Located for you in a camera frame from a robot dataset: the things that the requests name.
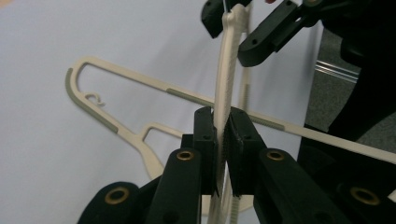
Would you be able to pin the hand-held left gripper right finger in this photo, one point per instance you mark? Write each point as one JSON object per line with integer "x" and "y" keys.
{"x": 249, "y": 155}

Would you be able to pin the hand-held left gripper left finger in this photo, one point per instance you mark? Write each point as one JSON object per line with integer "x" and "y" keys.
{"x": 186, "y": 180}

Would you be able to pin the beige plastic clothes hanger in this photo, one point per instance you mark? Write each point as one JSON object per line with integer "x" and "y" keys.
{"x": 225, "y": 77}
{"x": 130, "y": 74}

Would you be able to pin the silver metal rail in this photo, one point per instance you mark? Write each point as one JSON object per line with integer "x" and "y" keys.
{"x": 337, "y": 71}

